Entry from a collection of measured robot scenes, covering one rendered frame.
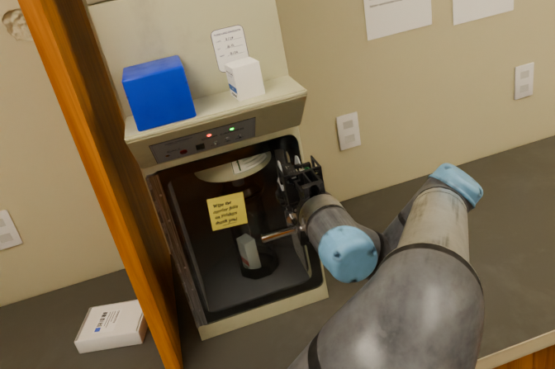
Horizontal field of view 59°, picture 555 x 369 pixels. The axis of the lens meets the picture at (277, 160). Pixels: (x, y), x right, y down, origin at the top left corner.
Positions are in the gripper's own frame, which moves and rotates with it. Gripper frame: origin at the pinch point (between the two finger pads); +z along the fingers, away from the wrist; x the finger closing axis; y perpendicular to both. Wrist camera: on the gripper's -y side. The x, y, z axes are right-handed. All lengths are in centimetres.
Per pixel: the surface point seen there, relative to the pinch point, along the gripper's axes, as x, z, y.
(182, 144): 18.5, -4.9, 14.6
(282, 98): 0.0, -9.1, 19.4
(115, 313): 47, 18, -33
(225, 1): 4.4, 2.5, 35.9
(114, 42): 24.9, 2.5, 33.3
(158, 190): 25.8, 1.3, 4.3
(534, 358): -41, -25, -47
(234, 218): 12.8, 1.3, -6.9
